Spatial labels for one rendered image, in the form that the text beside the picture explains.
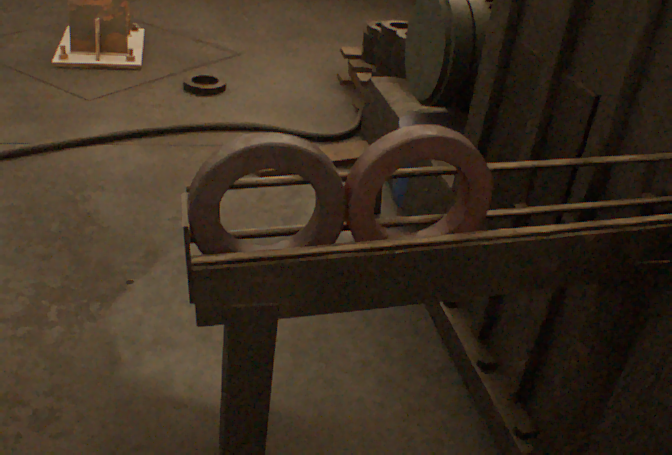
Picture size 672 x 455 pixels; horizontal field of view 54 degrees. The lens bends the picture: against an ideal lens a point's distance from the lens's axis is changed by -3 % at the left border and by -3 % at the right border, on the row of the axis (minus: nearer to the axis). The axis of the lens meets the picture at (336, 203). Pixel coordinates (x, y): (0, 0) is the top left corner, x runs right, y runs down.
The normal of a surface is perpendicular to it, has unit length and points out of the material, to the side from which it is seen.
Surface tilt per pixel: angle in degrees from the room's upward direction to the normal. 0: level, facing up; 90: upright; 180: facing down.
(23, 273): 0
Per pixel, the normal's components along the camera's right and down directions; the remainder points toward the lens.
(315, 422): 0.12, -0.86
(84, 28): 0.21, 0.51
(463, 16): 0.24, -0.25
